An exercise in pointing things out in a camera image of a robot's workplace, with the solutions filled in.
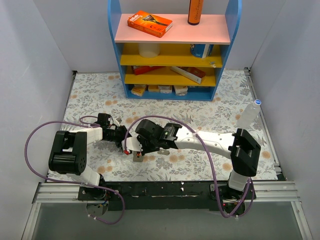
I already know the clear plastic water bottle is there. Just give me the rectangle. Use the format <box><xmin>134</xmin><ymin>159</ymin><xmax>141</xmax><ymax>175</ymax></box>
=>
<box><xmin>236</xmin><ymin>99</ymin><xmax>262</xmax><ymax>129</ymax></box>

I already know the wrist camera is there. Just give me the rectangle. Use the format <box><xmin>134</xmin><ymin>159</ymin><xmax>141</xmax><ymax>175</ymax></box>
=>
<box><xmin>112</xmin><ymin>118</ymin><xmax>122</xmax><ymax>127</ymax></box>
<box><xmin>121</xmin><ymin>137</ymin><xmax>143</xmax><ymax>155</ymax></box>

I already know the red box left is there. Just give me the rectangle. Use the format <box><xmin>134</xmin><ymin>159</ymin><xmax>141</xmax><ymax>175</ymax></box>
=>
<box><xmin>131</xmin><ymin>65</ymin><xmax>164</xmax><ymax>76</ymax></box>

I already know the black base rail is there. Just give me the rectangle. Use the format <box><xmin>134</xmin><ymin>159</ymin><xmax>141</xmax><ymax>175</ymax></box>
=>
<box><xmin>77</xmin><ymin>181</ymin><xmax>256</xmax><ymax>213</ymax></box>

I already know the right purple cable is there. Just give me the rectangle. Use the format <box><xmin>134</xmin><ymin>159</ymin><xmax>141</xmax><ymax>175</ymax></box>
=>
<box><xmin>123</xmin><ymin>115</ymin><xmax>256</xmax><ymax>219</ymax></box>

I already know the purple cable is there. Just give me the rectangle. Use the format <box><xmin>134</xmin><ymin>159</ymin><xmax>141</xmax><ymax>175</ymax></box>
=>
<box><xmin>123</xmin><ymin>115</ymin><xmax>256</xmax><ymax>219</ymax></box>
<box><xmin>24</xmin><ymin>115</ymin><xmax>126</xmax><ymax>225</ymax></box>

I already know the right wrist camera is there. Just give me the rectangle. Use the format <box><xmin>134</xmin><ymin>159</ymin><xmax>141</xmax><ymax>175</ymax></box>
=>
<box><xmin>121</xmin><ymin>137</ymin><xmax>143</xmax><ymax>155</ymax></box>

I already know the white soap box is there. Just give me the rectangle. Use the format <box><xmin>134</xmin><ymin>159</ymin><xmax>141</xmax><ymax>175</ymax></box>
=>
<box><xmin>173</xmin><ymin>85</ymin><xmax>188</xmax><ymax>97</ymax></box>

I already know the blue white can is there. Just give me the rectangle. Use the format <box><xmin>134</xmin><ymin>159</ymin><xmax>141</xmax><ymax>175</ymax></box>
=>
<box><xmin>190</xmin><ymin>44</ymin><xmax>214</xmax><ymax>59</ymax></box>

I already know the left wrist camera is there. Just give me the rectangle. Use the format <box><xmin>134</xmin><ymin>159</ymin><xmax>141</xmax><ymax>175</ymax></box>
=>
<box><xmin>112</xmin><ymin>118</ymin><xmax>122</xmax><ymax>127</ymax></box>

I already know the floral tablecloth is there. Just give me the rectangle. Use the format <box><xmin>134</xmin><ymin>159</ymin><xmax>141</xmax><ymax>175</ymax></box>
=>
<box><xmin>49</xmin><ymin>69</ymin><xmax>278</xmax><ymax>182</ymax></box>

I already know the white cup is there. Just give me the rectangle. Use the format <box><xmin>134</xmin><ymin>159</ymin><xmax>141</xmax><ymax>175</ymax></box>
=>
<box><xmin>138</xmin><ymin>43</ymin><xmax>161</xmax><ymax>58</ymax></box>

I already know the yellow soap box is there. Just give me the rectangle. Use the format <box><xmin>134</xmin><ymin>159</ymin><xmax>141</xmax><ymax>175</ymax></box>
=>
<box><xmin>131</xmin><ymin>84</ymin><xmax>147</xmax><ymax>97</ymax></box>

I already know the grey battery cover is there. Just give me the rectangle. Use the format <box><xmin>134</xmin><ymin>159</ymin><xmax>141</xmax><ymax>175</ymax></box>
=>
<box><xmin>157</xmin><ymin>149</ymin><xmax>170</xmax><ymax>156</ymax></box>

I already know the orange razor box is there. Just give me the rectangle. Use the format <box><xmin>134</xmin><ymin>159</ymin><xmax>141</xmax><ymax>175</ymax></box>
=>
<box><xmin>127</xmin><ymin>10</ymin><xmax>173</xmax><ymax>38</ymax></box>

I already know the orange bottle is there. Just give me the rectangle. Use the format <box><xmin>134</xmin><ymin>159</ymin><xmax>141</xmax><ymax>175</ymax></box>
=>
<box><xmin>187</xmin><ymin>0</ymin><xmax>204</xmax><ymax>26</ymax></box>

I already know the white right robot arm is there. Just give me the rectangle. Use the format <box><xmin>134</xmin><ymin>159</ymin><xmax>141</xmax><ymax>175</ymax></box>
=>
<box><xmin>135</xmin><ymin>119</ymin><xmax>261</xmax><ymax>199</ymax></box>

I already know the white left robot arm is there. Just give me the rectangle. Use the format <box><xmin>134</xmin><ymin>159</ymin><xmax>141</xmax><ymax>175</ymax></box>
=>
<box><xmin>48</xmin><ymin>113</ymin><xmax>127</xmax><ymax>200</ymax></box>

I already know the blue shelf unit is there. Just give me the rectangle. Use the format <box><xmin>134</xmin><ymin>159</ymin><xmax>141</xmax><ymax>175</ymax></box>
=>
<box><xmin>107</xmin><ymin>0</ymin><xmax>243</xmax><ymax>101</ymax></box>

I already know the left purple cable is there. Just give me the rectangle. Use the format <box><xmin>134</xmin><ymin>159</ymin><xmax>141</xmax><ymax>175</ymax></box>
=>
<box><xmin>24</xmin><ymin>115</ymin><xmax>126</xmax><ymax>225</ymax></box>

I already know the grey remote control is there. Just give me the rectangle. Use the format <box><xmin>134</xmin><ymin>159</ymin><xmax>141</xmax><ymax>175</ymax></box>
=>
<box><xmin>132</xmin><ymin>151</ymin><xmax>144</xmax><ymax>163</ymax></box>

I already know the red white long box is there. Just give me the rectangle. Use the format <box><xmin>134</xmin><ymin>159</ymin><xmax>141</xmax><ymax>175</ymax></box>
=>
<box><xmin>170</xmin><ymin>66</ymin><xmax>207</xmax><ymax>84</ymax></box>

